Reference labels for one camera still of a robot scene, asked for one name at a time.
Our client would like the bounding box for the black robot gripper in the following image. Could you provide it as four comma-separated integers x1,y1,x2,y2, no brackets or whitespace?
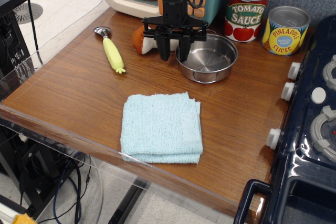
142,0,208,62

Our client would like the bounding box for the stainless steel two-handled pan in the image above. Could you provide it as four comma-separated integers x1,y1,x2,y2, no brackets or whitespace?
178,34,238,84

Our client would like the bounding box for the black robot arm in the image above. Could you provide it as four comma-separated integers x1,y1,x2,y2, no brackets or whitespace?
105,0,208,62

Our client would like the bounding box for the light blue folded cloth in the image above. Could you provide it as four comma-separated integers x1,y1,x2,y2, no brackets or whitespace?
120,92,203,164

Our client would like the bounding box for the plush brown white mushroom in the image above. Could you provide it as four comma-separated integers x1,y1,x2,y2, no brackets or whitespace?
131,26,179,56

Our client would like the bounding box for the tomato sauce can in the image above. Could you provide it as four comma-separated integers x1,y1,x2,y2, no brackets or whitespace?
223,0,268,42

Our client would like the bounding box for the pineapple slices can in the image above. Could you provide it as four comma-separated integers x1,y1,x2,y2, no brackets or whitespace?
262,6,311,56

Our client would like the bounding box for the black computer tower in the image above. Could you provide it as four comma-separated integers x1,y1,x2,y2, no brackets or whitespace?
0,11,32,78

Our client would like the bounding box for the clear acrylic table guard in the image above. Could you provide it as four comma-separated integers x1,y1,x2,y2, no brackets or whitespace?
1,9,239,212

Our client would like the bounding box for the dark blue toy stove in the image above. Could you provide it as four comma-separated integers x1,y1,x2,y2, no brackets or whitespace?
234,16,335,223

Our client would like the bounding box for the spoon with yellow-green handle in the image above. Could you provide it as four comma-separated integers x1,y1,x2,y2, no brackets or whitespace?
93,26,126,74

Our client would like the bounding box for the blue cable under table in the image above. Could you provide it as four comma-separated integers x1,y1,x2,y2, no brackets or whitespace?
52,153,82,224

